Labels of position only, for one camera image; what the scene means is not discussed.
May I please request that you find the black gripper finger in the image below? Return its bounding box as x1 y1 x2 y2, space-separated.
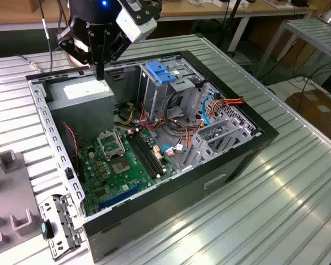
100 29 134 81
56 26 102 81

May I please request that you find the blue data wire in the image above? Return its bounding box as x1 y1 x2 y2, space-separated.
202 89 220 126

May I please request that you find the orange power wire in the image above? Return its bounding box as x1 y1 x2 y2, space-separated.
209 96 244 111

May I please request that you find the grey metal disk bay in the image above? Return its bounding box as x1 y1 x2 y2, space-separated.
179 117 263 171

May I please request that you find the blue plastic drive latch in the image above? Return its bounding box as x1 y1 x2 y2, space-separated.
145 62 178 86

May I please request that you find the small brown box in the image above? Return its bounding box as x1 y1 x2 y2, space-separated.
27 0 45 13

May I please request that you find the grey power supply unit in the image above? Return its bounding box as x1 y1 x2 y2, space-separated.
45 75 116 147

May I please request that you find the grey metal drive cage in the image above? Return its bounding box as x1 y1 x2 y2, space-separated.
136 57 206 122

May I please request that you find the wooden desk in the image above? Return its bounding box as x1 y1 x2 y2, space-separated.
0 0 319 53

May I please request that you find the metal socket cover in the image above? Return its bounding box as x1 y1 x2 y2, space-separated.
96 129 126 161

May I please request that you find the black RAM slot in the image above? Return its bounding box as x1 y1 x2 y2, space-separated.
126 134 158 179
135 131 168 174

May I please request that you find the small white box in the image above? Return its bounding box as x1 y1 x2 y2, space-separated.
213 0 249 9

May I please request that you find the CPU socket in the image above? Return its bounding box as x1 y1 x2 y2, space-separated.
110 156 133 176

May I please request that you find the green motherboard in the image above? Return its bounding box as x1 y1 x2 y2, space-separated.
78 128 178 218

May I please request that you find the blue expansion slot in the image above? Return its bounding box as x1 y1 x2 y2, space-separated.
99 183 144 210

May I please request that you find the grey parts rack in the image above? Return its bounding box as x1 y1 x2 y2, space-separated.
0 150 42 248

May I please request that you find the black PC case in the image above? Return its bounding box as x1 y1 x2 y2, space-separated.
24 50 280 264

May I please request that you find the black clip blue tab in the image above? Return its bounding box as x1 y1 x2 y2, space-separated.
40 219 56 240

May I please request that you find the metal slat side table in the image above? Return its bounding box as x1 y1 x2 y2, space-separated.
255 18 331 81

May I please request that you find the large cardboard box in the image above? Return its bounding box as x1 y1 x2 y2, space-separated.
285 88 331 139

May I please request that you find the black dangling cable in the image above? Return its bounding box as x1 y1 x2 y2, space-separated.
57 0 70 30

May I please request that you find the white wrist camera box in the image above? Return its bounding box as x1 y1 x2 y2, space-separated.
115 0 158 44

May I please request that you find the cable with metal plug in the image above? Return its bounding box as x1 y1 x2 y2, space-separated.
16 0 56 74

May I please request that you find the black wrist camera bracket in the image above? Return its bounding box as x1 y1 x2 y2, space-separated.
137 0 163 22

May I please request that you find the yellow power wire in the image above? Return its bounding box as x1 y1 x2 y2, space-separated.
124 106 136 125

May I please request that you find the orange black wire bundle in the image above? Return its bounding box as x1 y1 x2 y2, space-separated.
139 102 205 150

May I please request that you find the red black twisted wire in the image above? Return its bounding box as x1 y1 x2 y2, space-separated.
62 123 81 169

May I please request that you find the blue wire white plug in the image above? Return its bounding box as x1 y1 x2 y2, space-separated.
161 143 188 158

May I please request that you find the metal slot retainer bracket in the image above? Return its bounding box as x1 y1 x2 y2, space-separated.
38 193 86 262

